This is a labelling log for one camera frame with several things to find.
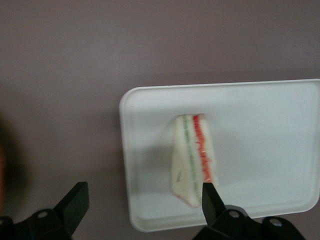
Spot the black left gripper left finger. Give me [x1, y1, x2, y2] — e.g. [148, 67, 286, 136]
[0, 181, 90, 240]

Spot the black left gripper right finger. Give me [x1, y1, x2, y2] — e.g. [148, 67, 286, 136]
[193, 182, 312, 240]

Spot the triangular sandwich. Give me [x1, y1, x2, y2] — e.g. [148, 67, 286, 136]
[169, 113, 217, 209]

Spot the beige rectangular plastic tray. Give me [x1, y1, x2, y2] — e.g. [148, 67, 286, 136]
[119, 78, 320, 233]

